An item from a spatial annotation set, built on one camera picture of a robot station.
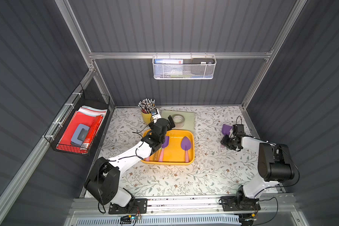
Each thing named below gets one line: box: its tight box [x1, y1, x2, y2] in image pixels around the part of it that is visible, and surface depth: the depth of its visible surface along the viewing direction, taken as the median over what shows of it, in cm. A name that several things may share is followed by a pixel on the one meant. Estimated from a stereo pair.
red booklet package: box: [80, 114, 104, 150], surface depth 71 cm
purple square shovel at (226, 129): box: [221, 123, 233, 136], surface depth 107 cm
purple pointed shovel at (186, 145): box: [180, 136, 192, 163], surface depth 98 cm
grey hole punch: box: [70, 123, 90, 146], surface depth 68 cm
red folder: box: [56, 110, 95, 154], surface depth 71 cm
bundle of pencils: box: [137, 97, 156, 114], surface depth 98 cm
